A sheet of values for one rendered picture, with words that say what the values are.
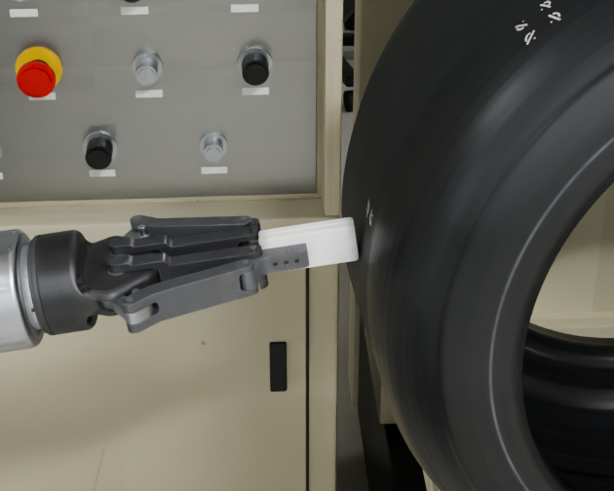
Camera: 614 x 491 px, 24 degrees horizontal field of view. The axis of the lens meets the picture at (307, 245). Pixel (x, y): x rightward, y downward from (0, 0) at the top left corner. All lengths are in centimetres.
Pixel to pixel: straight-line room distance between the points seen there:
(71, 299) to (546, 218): 34
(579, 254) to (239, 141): 46
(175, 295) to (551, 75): 31
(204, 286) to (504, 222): 23
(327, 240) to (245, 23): 59
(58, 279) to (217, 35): 62
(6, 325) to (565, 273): 58
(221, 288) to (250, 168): 66
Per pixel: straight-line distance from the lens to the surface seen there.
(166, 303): 101
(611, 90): 88
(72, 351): 174
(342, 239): 103
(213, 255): 103
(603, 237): 137
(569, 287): 140
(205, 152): 163
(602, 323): 140
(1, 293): 103
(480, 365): 95
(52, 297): 103
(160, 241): 105
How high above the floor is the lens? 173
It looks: 31 degrees down
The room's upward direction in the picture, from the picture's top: straight up
